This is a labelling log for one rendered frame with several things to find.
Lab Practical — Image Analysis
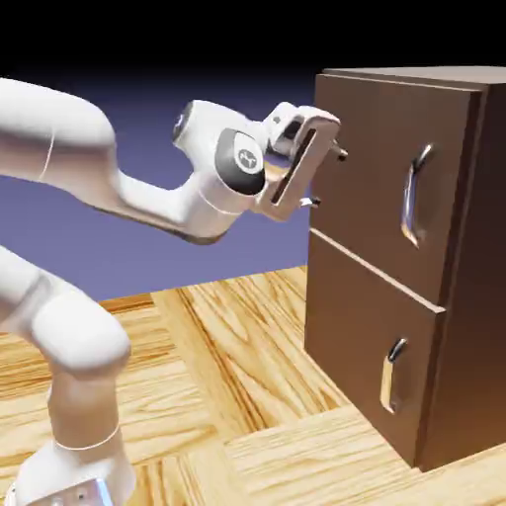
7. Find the short silver curved handle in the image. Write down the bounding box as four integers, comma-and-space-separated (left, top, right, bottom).
379, 337, 409, 415

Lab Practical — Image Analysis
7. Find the large brown cabinet door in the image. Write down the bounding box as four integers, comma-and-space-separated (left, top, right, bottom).
308, 73, 484, 306

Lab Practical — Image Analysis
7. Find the long silver curved handle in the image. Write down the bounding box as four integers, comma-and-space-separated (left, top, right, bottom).
399, 142, 435, 250

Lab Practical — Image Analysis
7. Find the small brown cabinet door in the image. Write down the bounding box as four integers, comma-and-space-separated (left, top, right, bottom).
302, 228, 447, 469

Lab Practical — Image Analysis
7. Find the brown wooden cabinet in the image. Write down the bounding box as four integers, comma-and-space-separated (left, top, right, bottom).
302, 65, 506, 474

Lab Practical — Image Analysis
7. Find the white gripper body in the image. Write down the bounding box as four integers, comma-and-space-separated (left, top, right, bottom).
255, 109, 342, 222

